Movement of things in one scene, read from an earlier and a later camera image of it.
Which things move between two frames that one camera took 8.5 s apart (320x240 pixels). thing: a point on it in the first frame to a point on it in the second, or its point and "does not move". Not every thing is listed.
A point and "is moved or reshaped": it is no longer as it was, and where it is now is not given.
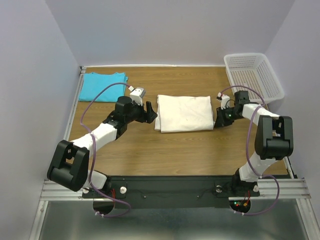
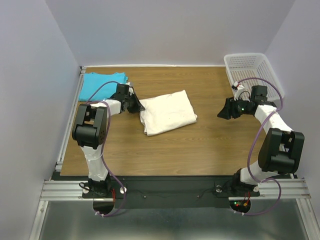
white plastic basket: x=253 y=72 does not move
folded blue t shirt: x=92 y=83 does not move
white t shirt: x=177 y=113 is moved or reshaped
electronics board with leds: x=240 y=205 does not move
